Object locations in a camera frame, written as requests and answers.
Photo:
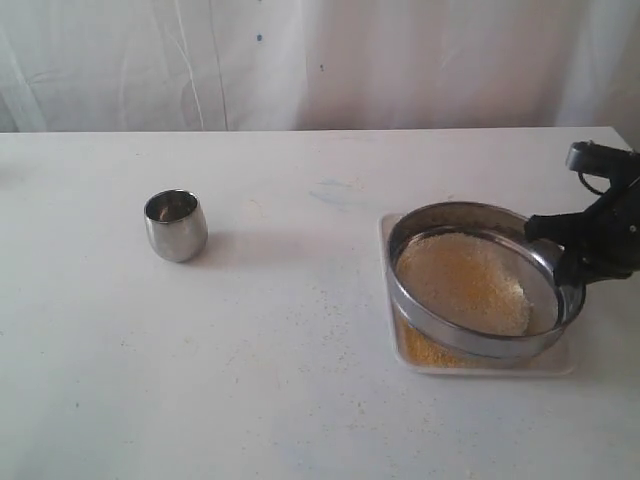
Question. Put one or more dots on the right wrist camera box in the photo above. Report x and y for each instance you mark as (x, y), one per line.
(603, 161)

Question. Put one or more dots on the stainless steel cup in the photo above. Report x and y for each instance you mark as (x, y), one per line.
(175, 225)

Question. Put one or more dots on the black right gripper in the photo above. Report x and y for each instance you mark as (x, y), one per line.
(604, 239)

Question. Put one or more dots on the round steel mesh sieve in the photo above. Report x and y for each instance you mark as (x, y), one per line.
(440, 340)

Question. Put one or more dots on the white backdrop curtain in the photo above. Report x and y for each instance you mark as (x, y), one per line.
(285, 65)

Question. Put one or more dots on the white square tray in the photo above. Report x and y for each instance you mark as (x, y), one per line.
(555, 362)

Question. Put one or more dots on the yellow grain mixture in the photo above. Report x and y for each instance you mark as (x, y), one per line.
(462, 279)

